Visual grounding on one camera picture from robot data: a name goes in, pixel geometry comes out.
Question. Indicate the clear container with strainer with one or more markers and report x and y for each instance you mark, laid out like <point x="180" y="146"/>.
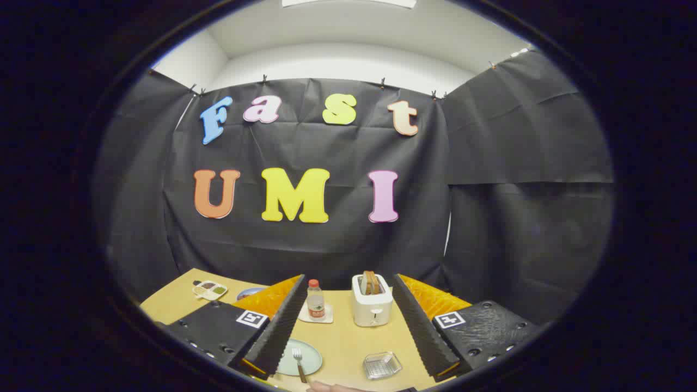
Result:
<point x="382" y="365"/>

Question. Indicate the white toaster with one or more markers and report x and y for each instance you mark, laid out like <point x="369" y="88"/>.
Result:
<point x="372" y="310"/>

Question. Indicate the light green plate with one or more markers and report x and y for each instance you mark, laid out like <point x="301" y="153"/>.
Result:
<point x="311" y="356"/>

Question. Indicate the clear water bottle red cap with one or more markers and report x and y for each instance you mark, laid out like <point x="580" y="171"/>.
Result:
<point x="315" y="299"/>

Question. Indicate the white divided sauce dish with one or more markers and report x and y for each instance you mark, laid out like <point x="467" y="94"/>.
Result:
<point x="209" y="289"/>

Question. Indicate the ceiling light panel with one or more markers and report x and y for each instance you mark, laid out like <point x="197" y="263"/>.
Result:
<point x="348" y="2"/>

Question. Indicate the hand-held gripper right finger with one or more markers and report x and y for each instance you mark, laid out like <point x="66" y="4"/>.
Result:
<point x="422" y="332"/>

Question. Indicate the white square coaster tray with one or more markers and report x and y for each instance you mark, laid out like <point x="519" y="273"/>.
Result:
<point x="328" y="318"/>

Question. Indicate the blue plate with food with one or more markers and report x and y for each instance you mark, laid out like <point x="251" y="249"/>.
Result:
<point x="248" y="293"/>

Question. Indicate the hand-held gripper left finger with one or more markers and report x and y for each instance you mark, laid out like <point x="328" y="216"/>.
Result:
<point x="280" y="332"/>

